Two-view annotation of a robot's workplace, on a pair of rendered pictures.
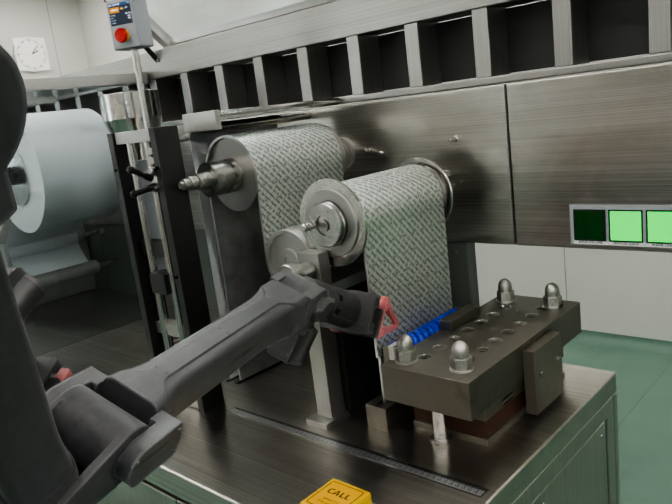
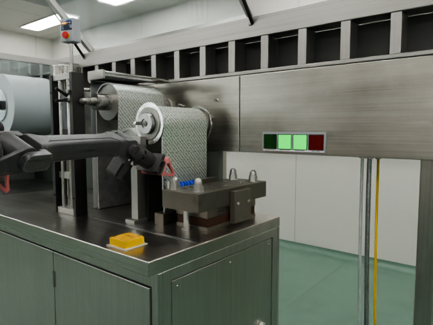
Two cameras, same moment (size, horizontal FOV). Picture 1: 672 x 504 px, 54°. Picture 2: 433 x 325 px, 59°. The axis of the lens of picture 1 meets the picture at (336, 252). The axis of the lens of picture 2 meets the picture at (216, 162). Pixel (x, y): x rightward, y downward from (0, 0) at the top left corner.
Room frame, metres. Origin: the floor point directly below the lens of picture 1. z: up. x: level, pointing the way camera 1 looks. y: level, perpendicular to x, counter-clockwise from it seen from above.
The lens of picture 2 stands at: (-0.29, -0.13, 1.23)
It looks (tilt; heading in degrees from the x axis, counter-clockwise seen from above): 5 degrees down; 355
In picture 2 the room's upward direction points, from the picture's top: straight up
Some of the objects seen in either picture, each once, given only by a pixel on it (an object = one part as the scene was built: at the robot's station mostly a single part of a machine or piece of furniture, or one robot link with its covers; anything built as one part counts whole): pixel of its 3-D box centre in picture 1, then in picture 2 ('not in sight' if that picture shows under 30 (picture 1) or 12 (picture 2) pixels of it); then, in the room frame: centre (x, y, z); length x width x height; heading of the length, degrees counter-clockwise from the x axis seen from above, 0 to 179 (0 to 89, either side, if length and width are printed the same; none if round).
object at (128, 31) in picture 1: (127, 24); (69, 30); (1.48, 0.38, 1.66); 0.07 x 0.07 x 0.10; 67
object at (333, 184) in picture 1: (332, 222); (149, 123); (1.08, 0.00, 1.25); 0.15 x 0.01 x 0.15; 47
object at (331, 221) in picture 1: (327, 224); (146, 123); (1.07, 0.01, 1.25); 0.07 x 0.02 x 0.07; 47
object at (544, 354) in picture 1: (545, 372); (241, 205); (1.03, -0.32, 0.96); 0.10 x 0.03 x 0.11; 137
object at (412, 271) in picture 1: (412, 285); (185, 160); (1.13, -0.13, 1.11); 0.23 x 0.01 x 0.18; 137
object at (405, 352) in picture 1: (405, 347); (174, 182); (0.99, -0.09, 1.05); 0.04 x 0.04 x 0.04
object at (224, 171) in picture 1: (220, 177); (101, 102); (1.24, 0.20, 1.33); 0.06 x 0.06 x 0.06; 47
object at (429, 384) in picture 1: (489, 346); (218, 193); (1.08, -0.24, 1.00); 0.40 x 0.16 x 0.06; 137
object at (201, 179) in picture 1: (193, 182); (87, 100); (1.20, 0.24, 1.33); 0.06 x 0.03 x 0.03; 137
